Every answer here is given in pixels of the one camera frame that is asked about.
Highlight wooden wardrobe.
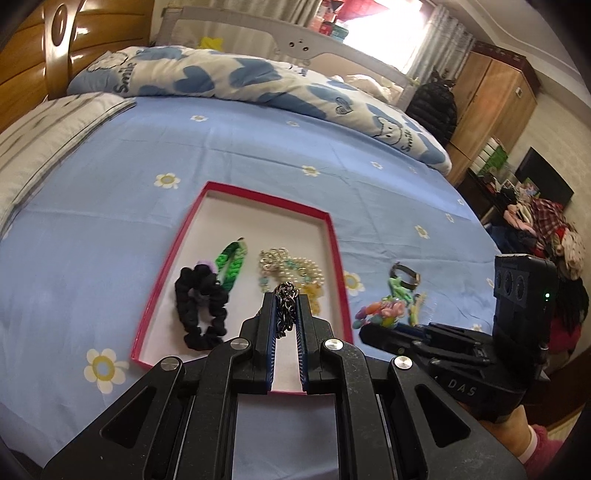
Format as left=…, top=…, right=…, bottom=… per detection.
left=445, top=41, right=541, bottom=185

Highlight red shallow box tray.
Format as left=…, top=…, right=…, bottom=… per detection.
left=130, top=181, right=345, bottom=398

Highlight black television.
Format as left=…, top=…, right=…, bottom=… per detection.
left=515, top=147, right=574, bottom=206

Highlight white quilt with blue hearts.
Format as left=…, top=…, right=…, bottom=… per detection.
left=67, top=45, right=452, bottom=175

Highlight stack of green boxes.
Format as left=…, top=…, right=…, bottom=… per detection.
left=478, top=138, right=509, bottom=178

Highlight person's right forearm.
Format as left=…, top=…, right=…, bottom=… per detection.
left=480, top=406, right=561, bottom=467

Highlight cream banana hair clip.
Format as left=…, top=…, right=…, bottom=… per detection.
left=409, top=291, right=428, bottom=326

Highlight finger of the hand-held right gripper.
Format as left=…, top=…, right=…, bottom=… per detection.
left=394, top=322, right=496, bottom=348
left=359, top=324, right=491, bottom=367

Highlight black scrunchie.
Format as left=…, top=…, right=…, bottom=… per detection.
left=174, top=265, right=230, bottom=352

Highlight silver metal chain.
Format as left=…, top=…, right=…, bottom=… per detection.
left=272, top=281, right=303, bottom=333

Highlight green braided bracelet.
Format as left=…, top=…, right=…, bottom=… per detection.
left=213, top=236, right=249, bottom=292

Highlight white soft cushion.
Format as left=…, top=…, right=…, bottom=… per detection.
left=344, top=73, right=393, bottom=100

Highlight boxes on windowsill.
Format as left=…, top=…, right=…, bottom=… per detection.
left=314, top=0, right=384, bottom=42

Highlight white pearl bracelet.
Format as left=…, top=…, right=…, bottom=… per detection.
left=291, top=257, right=324, bottom=284

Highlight black down jacket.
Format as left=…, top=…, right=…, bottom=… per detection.
left=406, top=69, right=459, bottom=146

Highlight grey curtain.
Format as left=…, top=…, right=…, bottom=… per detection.
left=402, top=4, right=476, bottom=86
left=164, top=0, right=324, bottom=33

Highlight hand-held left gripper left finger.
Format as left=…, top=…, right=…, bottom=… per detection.
left=41, top=292, right=278, bottom=480

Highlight dark cabinet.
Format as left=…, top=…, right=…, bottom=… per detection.
left=459, top=168, right=509, bottom=222

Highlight wooden headboard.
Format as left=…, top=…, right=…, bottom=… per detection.
left=0, top=0, right=155, bottom=132

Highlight yellow hair claw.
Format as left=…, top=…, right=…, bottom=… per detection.
left=300, top=284, right=326, bottom=317

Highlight dark ring bracelet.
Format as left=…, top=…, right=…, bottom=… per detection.
left=390, top=262, right=422, bottom=292

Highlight pearl bead bracelet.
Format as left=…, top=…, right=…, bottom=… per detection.
left=257, top=247, right=310, bottom=294

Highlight blue flowered bedsheet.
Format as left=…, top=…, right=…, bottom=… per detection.
left=0, top=95, right=504, bottom=480

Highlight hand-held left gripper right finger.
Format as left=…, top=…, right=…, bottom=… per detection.
left=295, top=292, right=529, bottom=480

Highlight green hair claw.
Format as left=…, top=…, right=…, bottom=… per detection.
left=388, top=276, right=411, bottom=301

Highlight pile of clothes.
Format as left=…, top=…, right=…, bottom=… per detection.
left=489, top=185, right=587, bottom=296

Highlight grey striped pillow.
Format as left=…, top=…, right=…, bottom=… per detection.
left=0, top=91, right=138, bottom=232

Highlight colourful bead bracelet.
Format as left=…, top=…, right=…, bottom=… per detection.
left=353, top=298, right=407, bottom=329

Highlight grey bed guard rail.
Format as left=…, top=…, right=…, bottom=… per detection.
left=154, top=6, right=416, bottom=112

